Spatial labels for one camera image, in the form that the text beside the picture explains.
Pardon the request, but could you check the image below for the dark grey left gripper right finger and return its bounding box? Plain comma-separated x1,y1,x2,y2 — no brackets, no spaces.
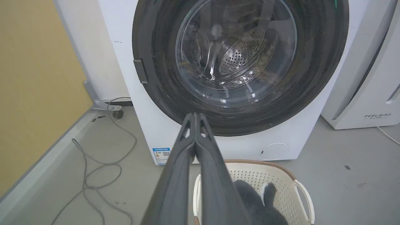
194,113,252,225

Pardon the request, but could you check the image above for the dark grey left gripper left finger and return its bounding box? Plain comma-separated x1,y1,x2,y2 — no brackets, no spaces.
140,113,197,225

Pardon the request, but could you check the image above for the round black washer door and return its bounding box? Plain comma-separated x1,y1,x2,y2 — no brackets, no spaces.
132,0,349,137

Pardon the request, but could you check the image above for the white front-load washing machine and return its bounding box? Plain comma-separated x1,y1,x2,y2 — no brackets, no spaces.
98,0,373,165

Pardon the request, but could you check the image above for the grey clothing in basket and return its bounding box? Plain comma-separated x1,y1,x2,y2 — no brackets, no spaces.
233,180,289,225

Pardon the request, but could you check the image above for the cream perforated laundry basket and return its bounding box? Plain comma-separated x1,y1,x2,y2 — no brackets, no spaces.
193,159,315,225

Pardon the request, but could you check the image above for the white partition panel on castors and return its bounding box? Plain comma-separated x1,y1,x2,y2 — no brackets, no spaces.
52,0,133,120

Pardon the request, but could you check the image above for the white Feelbird appliance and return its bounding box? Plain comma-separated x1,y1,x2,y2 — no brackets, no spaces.
320,0,400,130

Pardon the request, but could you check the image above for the grey power cable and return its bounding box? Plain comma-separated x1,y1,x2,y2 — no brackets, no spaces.
50,97,137,225

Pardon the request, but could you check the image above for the white thin cable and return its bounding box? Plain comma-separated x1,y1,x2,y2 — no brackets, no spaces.
377,126,400,146

